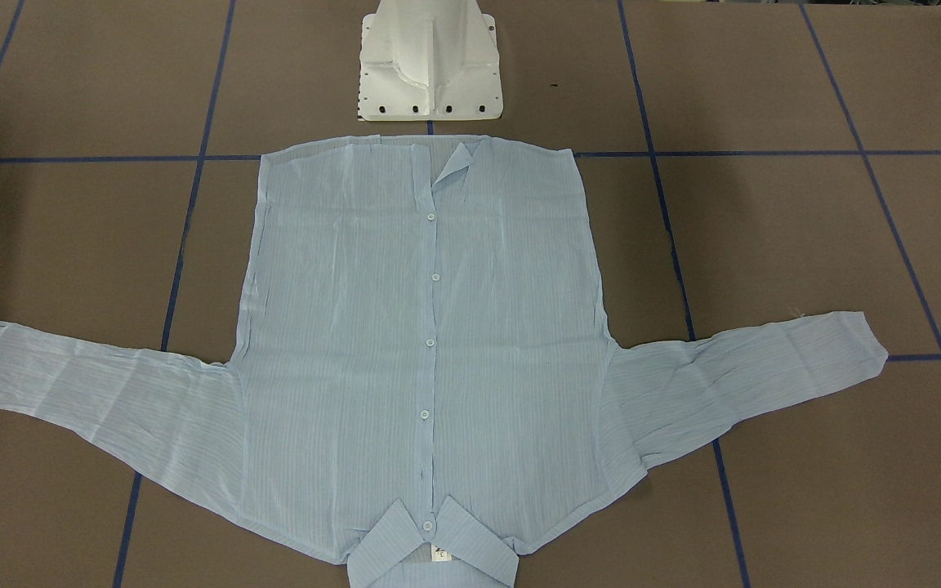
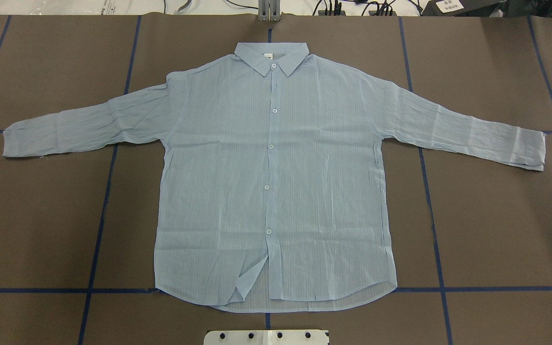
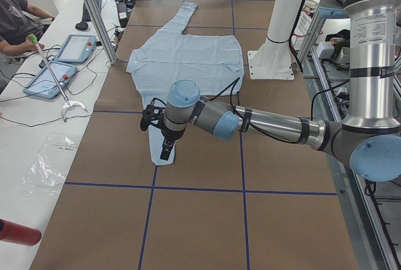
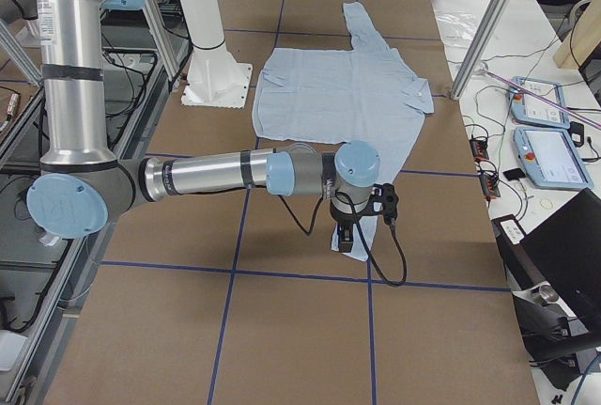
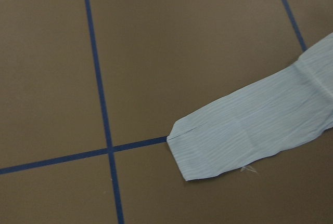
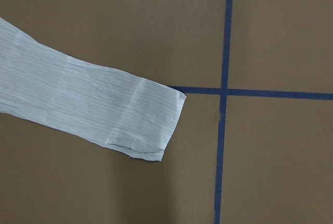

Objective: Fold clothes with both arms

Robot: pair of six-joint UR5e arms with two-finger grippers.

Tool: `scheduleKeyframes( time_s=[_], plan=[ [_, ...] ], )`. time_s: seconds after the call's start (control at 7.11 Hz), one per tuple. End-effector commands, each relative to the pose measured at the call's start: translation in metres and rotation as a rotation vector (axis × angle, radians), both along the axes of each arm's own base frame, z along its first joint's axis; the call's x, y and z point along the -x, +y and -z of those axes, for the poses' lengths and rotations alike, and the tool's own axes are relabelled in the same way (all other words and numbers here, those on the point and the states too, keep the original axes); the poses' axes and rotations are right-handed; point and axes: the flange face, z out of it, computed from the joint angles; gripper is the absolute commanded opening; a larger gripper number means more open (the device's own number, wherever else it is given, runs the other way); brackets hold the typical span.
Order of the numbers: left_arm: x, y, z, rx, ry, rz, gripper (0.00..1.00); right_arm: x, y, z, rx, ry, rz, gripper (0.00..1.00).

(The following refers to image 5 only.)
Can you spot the light blue button shirt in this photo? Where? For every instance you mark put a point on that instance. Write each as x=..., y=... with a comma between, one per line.
x=280, y=112

